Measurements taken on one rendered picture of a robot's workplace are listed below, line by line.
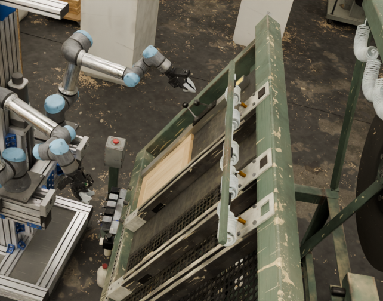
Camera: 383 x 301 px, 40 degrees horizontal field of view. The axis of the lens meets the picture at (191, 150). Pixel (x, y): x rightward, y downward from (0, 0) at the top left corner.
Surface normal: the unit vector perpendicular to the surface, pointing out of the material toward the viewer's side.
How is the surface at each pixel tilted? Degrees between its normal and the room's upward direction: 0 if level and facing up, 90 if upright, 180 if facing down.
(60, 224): 0
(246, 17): 90
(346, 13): 0
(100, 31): 90
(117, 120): 0
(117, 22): 90
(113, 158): 90
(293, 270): 30
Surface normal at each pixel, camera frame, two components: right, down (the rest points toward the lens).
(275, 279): -0.78, -0.51
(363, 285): 0.15, -0.74
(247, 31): -0.23, 0.62
